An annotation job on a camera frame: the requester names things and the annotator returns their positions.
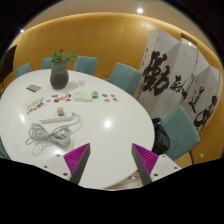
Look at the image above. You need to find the white power strip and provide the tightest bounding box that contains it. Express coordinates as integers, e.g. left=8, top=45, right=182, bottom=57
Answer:
left=39, top=112, right=73, bottom=123

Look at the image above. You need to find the black bag on chair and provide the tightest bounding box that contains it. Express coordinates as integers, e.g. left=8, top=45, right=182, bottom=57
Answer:
left=152, top=118, right=170, bottom=155

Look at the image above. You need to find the colourful stickers cluster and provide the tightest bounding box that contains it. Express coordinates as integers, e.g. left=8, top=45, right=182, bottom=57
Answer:
left=46, top=94, right=72, bottom=103
left=102, top=93, right=119, bottom=102

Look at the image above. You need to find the teal chair near right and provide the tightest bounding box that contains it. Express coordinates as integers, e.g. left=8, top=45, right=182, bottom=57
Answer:
left=161, top=105, right=200, bottom=161

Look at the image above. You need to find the green potted plant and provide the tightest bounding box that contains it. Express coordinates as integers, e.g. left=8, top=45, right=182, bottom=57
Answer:
left=50, top=49, right=76, bottom=63

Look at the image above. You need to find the teal chair far left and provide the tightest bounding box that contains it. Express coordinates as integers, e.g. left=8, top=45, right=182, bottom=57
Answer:
left=16, top=63, right=31, bottom=77

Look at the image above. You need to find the colourful sticker sheet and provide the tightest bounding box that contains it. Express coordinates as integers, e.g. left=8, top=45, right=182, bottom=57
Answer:
left=26, top=98, right=45, bottom=114

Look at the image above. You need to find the teal chair centre right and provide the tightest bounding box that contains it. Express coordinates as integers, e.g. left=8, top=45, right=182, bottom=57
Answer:
left=109, top=63, right=142, bottom=95

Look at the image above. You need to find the colourful stickers cluster right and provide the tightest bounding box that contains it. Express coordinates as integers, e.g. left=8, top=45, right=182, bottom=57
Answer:
left=102, top=93, right=119, bottom=102

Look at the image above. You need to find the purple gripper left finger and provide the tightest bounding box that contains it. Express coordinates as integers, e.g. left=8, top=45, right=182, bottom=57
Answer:
left=64, top=143, right=90, bottom=184

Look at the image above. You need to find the dark grey plant pot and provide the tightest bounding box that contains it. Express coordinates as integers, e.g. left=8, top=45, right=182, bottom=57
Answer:
left=50, top=61, right=69, bottom=89

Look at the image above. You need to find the green small object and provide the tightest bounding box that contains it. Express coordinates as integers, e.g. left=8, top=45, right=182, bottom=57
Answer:
left=92, top=91, right=98, bottom=99

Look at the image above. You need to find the white remote box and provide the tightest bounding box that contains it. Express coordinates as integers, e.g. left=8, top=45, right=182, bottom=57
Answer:
left=73, top=91, right=93, bottom=102

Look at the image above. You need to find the small brown charger plug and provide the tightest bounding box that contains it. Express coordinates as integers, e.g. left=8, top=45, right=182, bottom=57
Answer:
left=57, top=107, right=64, bottom=116

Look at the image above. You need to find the grey booklet on table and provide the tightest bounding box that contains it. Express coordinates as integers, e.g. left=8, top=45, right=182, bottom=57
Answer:
left=26, top=84, right=42, bottom=92

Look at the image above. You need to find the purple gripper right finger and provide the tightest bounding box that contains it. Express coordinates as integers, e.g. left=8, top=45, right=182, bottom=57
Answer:
left=131, top=144, right=159, bottom=185

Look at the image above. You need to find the calligraphy folding screen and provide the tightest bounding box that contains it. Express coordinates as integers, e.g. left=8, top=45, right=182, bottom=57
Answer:
left=139, top=30, right=222, bottom=132

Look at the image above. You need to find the colourful stickers cluster centre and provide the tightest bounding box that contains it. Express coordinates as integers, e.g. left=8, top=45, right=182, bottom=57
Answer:
left=46, top=94, right=72, bottom=103

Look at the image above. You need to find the grey coiled power cable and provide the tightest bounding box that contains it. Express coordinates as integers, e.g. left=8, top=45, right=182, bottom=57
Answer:
left=25, top=113, right=83, bottom=157

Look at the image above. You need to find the teal chair behind plant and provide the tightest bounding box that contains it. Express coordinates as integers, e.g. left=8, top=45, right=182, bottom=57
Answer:
left=73, top=56, right=98, bottom=75

